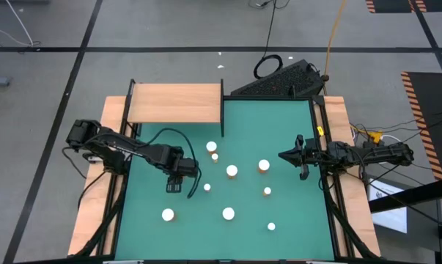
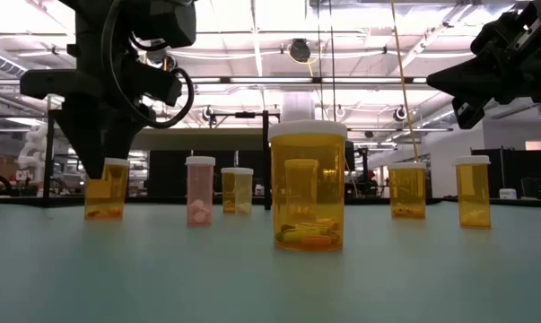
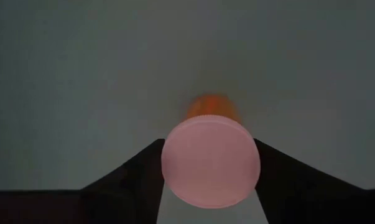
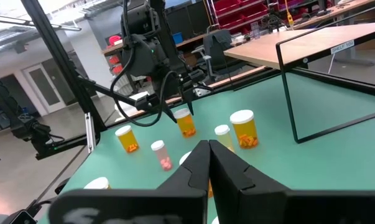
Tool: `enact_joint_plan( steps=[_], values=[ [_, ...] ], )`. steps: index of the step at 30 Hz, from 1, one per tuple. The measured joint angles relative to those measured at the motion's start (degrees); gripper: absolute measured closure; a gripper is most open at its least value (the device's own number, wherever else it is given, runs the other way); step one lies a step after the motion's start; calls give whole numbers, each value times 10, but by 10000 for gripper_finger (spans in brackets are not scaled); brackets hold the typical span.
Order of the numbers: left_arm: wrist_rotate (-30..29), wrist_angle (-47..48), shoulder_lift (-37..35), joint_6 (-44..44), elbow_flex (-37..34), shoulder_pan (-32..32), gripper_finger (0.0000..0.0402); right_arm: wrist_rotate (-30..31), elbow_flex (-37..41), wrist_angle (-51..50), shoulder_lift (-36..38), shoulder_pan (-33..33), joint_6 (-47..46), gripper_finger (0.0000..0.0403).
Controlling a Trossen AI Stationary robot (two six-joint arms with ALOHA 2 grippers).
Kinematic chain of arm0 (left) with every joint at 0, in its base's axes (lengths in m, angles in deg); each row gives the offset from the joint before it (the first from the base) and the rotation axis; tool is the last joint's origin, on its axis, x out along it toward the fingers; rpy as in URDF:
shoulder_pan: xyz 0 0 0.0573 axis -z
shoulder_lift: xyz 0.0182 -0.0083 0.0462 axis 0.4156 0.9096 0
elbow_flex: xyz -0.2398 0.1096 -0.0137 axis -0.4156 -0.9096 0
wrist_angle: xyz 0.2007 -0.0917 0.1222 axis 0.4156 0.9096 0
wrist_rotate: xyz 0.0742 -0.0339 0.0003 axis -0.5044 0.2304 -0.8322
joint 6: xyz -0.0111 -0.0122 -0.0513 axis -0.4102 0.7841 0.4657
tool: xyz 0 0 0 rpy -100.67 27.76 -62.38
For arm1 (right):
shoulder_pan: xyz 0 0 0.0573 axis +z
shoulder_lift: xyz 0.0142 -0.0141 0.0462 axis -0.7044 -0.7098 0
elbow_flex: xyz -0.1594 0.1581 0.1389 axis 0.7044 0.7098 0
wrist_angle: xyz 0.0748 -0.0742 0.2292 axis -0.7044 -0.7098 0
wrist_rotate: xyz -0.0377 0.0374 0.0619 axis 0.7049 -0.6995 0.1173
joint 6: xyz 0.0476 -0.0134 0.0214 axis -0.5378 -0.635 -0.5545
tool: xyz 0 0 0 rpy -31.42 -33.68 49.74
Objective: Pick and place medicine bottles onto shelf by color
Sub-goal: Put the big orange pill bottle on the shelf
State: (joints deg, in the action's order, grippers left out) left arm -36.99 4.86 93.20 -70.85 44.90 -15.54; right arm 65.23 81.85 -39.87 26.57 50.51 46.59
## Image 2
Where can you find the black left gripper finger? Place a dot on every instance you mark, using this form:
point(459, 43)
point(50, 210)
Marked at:
point(88, 134)
point(122, 141)

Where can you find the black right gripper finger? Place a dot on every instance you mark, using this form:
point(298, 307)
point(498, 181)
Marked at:
point(481, 78)

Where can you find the pink pill bottle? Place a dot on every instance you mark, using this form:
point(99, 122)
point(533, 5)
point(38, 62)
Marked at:
point(200, 188)

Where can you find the pale yellow pill bottle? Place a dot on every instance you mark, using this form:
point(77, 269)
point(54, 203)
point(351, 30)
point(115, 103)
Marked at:
point(244, 190)

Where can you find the large amber pill bottle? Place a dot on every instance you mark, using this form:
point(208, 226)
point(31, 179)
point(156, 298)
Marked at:
point(333, 179)

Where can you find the wooden shelf black metal legs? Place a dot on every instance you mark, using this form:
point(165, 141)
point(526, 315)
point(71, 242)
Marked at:
point(207, 139)

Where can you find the black panel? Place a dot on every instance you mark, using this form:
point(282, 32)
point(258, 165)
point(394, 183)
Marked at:
point(167, 172)

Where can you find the white bulky robot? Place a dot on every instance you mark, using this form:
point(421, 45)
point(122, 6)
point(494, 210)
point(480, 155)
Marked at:
point(32, 152)

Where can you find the white tub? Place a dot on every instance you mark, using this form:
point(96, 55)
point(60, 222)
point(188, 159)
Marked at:
point(508, 194)

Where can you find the green table mat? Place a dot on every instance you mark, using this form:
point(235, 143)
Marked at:
point(117, 278)

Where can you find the tiny white bottle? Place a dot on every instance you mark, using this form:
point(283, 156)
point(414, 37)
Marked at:
point(259, 189)

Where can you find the black equipment stand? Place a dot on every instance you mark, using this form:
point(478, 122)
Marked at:
point(364, 170)

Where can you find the black monitor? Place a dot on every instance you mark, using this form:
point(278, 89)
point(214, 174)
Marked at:
point(351, 154)

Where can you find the white round column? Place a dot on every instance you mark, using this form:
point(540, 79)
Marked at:
point(297, 105)

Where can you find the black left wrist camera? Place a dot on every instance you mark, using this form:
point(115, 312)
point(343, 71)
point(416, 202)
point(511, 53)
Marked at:
point(158, 83)

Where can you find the black partition wall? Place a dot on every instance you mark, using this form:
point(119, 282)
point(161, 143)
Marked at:
point(512, 166)

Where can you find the silver air duct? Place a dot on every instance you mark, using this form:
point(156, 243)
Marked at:
point(5, 63)

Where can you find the black camera gantry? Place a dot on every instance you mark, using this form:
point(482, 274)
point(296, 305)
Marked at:
point(245, 115)

